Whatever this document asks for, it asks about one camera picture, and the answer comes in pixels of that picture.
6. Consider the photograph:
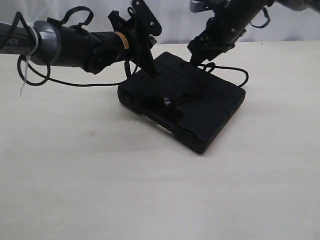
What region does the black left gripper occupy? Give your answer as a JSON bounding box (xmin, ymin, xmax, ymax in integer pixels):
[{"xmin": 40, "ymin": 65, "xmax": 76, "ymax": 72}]
[{"xmin": 108, "ymin": 10, "xmax": 159, "ymax": 77}]

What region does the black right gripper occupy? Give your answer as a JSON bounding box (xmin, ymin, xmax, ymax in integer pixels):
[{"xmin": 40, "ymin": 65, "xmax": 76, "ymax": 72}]
[{"xmin": 187, "ymin": 29, "xmax": 237, "ymax": 66}]

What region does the black cord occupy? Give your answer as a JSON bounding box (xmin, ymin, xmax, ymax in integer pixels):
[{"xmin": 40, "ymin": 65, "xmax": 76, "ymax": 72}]
[{"xmin": 159, "ymin": 62, "xmax": 250, "ymax": 113}]

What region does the black plastic case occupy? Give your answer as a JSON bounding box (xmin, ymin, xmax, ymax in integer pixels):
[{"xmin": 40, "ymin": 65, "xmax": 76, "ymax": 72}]
[{"xmin": 117, "ymin": 51, "xmax": 246, "ymax": 154}]

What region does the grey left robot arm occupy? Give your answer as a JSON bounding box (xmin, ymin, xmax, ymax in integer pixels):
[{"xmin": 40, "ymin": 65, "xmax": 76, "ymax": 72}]
[{"xmin": 0, "ymin": 6, "xmax": 162, "ymax": 75}]

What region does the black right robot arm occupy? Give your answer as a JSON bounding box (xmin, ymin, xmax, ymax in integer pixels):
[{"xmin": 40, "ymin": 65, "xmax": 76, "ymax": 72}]
[{"xmin": 187, "ymin": 0, "xmax": 320, "ymax": 66}]

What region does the white curtain backdrop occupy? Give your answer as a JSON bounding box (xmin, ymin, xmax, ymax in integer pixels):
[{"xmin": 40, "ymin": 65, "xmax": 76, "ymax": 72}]
[{"xmin": 0, "ymin": 0, "xmax": 320, "ymax": 44}]

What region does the white zip tie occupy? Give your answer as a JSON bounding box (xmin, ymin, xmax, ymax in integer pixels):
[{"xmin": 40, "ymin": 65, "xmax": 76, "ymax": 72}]
[{"xmin": 19, "ymin": 22, "xmax": 40, "ymax": 98}]

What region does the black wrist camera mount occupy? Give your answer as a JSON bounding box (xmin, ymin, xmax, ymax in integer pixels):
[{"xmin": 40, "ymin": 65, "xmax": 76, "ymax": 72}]
[{"xmin": 128, "ymin": 0, "xmax": 162, "ymax": 37}]

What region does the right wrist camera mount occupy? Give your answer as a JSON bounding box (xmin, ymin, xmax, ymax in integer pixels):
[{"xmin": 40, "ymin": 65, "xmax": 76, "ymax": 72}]
[{"xmin": 189, "ymin": 0, "xmax": 230, "ymax": 13}]

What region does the black thin camera cable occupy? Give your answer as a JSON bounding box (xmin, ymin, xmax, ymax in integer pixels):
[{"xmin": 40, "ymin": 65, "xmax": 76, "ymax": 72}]
[{"xmin": 9, "ymin": 6, "xmax": 141, "ymax": 88}]

